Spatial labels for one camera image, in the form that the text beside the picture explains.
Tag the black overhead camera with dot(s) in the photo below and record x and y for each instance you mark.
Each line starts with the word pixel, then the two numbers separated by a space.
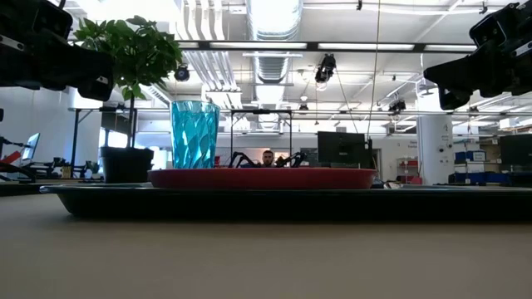
pixel 326 68

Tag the black background robot arm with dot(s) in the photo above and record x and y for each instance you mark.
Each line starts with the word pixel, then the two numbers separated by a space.
pixel 297 158
pixel 239 157

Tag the silver ceiling air duct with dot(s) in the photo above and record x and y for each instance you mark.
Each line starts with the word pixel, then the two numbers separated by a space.
pixel 274 21

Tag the white round column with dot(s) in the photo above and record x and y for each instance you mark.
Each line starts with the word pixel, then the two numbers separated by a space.
pixel 434 149

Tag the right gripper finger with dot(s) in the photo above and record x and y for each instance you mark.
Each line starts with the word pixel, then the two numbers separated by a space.
pixel 461 70
pixel 455 99

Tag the large black screen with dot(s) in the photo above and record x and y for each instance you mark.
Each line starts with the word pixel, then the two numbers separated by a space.
pixel 515 153

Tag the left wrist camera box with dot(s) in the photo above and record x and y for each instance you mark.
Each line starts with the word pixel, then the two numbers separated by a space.
pixel 37 18

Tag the black ceiling-mounted device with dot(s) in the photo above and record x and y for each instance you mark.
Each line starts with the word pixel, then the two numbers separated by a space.
pixel 397 106

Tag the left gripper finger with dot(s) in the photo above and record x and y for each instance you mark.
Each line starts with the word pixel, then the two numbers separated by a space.
pixel 97 92
pixel 75 68

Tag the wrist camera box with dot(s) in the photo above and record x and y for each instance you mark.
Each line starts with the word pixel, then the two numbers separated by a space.
pixel 490 29
pixel 37 18

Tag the small shelf with red bins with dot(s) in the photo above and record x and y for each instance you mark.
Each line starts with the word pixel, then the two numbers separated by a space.
pixel 409 164

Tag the pink plastic plate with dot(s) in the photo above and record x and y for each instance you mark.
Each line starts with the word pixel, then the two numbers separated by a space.
pixel 262 179

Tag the black background monitor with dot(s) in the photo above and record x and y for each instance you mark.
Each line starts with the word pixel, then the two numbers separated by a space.
pixel 345 149

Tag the person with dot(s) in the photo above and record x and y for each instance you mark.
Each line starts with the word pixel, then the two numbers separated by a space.
pixel 268 158

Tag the teal faceted plastic cup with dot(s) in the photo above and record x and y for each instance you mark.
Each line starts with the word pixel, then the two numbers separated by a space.
pixel 194 137

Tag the shelf with blue bins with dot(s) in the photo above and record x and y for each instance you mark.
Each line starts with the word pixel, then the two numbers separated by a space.
pixel 474 177

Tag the dark green serving tray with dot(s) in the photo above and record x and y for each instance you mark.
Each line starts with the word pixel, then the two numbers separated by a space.
pixel 266 205

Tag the leafy tree in black pot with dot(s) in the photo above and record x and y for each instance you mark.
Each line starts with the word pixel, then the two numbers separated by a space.
pixel 124 166

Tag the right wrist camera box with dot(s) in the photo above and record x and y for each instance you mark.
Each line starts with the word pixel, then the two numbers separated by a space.
pixel 490 29

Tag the tilted computer monitor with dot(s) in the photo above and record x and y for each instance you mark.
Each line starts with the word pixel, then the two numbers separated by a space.
pixel 31 147

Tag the black ceiling spotlight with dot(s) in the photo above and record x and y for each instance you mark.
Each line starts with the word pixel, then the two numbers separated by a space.
pixel 181 74

